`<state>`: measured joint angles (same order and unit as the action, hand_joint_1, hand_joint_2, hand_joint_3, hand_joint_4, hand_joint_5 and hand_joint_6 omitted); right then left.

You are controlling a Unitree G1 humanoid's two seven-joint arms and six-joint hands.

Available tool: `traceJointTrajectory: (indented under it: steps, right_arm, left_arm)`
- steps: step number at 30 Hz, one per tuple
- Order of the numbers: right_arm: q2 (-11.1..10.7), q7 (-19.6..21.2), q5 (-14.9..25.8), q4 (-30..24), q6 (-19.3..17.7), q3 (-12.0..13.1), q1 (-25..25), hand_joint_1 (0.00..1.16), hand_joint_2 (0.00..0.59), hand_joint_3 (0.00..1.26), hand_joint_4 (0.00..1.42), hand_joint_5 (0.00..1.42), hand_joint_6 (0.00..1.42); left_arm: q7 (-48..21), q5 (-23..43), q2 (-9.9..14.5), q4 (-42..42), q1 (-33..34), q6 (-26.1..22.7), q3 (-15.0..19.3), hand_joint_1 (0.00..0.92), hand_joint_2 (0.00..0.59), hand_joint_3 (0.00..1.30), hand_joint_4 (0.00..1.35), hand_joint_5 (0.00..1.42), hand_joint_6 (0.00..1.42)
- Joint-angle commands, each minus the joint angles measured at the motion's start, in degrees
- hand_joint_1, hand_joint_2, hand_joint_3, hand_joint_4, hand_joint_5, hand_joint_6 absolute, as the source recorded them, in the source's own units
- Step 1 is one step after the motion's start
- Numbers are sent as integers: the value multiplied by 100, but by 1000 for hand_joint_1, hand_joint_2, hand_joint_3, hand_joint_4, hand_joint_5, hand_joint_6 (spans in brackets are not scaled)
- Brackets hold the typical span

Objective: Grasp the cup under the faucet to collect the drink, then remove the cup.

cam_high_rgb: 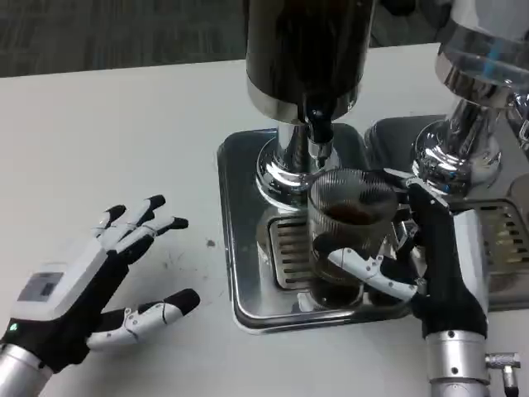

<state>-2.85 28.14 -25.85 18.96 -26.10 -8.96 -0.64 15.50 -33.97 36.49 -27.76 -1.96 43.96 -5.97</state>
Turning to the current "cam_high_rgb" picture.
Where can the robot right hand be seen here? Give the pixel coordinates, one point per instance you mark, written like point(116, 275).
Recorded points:
point(442, 269)

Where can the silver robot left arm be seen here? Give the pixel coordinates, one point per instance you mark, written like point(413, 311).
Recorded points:
point(20, 372)

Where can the steel drip grid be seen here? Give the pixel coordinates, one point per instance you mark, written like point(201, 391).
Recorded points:
point(289, 252)
point(506, 235)

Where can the chrome drink dispenser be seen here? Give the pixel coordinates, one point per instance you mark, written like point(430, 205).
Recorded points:
point(467, 136)

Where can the clear ribbed glass cup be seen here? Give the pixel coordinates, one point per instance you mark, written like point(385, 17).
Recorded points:
point(351, 223)

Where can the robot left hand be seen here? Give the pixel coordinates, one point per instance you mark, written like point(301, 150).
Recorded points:
point(62, 289)

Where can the black dispenser tap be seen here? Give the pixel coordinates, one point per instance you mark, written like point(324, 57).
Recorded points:
point(319, 132)

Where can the dark drink dispenser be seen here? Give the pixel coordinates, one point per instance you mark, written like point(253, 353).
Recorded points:
point(306, 49)

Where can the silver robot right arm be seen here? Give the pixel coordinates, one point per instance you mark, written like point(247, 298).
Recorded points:
point(456, 364)

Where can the steel drip tray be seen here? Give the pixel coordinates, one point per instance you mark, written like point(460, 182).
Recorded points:
point(392, 140)
point(244, 248)

